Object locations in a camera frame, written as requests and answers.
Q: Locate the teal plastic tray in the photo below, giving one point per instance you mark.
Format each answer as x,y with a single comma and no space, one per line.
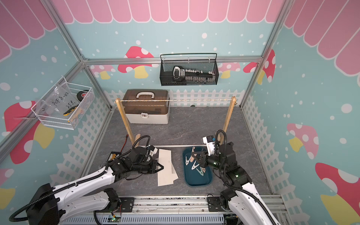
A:
195,175

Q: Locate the wooden string rack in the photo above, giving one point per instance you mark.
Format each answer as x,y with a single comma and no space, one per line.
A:
187,125

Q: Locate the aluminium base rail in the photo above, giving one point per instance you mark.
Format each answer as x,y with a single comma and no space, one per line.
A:
169,210

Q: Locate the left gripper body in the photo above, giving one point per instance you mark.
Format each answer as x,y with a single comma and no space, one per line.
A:
145,168

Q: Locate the black tape roll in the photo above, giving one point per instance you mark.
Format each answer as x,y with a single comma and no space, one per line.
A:
81,95

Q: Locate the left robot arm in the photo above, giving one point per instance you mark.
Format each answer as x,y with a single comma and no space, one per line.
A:
91,193

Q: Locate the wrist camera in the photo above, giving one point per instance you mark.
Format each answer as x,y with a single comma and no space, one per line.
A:
209,141
151,151

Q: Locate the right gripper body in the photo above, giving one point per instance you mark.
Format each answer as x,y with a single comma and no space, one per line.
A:
213,161

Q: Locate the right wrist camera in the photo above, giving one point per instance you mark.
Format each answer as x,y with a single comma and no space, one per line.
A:
209,141

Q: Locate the green clothespin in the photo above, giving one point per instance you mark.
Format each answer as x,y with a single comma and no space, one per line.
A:
200,171

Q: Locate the black wire mesh basket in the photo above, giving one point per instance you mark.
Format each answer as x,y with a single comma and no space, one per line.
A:
201,69

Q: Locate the clear wall-mounted bin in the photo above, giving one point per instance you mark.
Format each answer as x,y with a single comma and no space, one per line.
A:
51,118

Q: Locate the white clothespin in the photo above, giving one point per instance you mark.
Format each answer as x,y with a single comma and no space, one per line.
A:
187,160
195,165

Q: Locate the white postcard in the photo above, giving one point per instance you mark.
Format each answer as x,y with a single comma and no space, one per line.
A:
164,177
164,158
174,175

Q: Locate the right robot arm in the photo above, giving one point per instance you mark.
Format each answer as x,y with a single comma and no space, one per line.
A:
240,198

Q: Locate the brown lidded storage box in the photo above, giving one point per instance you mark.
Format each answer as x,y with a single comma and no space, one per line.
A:
145,106

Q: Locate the pink clothespin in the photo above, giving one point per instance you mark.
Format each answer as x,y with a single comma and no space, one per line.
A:
191,157

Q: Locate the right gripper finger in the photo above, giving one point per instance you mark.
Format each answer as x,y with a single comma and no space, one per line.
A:
203,164
199,155

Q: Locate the plastic labelled bag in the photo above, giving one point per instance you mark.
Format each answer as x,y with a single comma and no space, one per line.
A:
61,99

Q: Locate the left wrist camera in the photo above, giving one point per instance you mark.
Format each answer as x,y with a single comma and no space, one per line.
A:
151,151

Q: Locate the yellow black utility knife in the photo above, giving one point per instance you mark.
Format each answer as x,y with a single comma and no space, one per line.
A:
69,111

